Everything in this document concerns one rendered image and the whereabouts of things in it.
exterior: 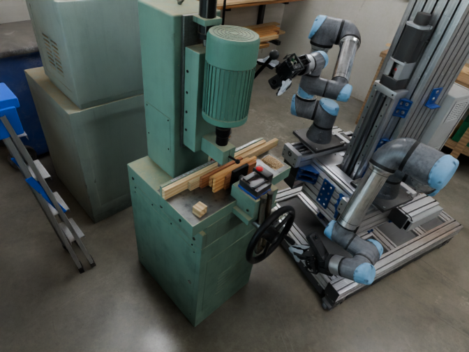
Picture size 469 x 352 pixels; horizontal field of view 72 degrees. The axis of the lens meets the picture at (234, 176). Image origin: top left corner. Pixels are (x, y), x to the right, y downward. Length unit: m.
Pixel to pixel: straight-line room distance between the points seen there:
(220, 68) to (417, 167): 0.72
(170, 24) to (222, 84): 0.27
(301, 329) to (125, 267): 1.13
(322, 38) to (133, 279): 1.72
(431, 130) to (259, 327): 1.44
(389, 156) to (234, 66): 0.61
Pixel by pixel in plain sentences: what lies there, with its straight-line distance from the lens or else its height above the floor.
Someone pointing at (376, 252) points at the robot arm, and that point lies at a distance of 1.35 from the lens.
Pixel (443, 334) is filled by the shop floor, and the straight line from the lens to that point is 2.51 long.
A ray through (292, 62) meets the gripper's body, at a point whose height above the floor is 1.40.
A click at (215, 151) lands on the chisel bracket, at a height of 1.04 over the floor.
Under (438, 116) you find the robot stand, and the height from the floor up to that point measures 1.11.
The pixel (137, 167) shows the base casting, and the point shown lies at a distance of 1.63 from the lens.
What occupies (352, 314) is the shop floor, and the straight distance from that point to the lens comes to 2.27.
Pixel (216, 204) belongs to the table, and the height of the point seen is 0.90.
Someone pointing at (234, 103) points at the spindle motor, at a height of 1.30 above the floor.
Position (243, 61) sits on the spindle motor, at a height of 1.45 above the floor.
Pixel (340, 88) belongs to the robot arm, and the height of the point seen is 1.29.
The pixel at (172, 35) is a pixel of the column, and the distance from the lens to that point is 1.22.
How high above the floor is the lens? 1.82
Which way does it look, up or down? 40 degrees down
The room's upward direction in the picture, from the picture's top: 9 degrees clockwise
